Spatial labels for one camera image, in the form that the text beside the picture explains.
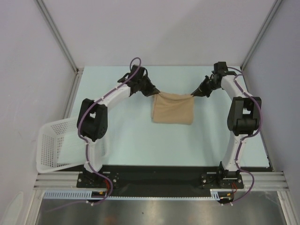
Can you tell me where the beige t shirt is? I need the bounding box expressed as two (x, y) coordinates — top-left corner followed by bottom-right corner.
(151, 92), (195, 125)

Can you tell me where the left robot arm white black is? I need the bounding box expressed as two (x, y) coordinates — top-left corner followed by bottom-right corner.
(77, 65), (160, 188)

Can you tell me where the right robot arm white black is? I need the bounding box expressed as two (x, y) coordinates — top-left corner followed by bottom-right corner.
(191, 61), (262, 188)

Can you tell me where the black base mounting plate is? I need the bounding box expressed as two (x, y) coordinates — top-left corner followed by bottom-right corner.
(48, 164), (274, 192)

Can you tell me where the white perforated plastic basket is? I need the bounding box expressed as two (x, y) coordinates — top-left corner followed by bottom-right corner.
(35, 116), (111, 174)

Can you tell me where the slotted cable duct rail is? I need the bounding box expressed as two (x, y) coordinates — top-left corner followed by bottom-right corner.
(44, 190), (233, 202)

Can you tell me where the right aluminium frame post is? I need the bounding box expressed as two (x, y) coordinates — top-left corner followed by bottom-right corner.
(240, 0), (284, 70)

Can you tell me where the aluminium frame post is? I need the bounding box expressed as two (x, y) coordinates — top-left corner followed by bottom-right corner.
(240, 0), (284, 70)
(34, 0), (79, 74)

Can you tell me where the aluminium front rail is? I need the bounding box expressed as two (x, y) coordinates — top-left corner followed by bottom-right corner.
(34, 172), (289, 191)

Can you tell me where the left aluminium frame post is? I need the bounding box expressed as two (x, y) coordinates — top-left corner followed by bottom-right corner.
(34, 0), (79, 74)

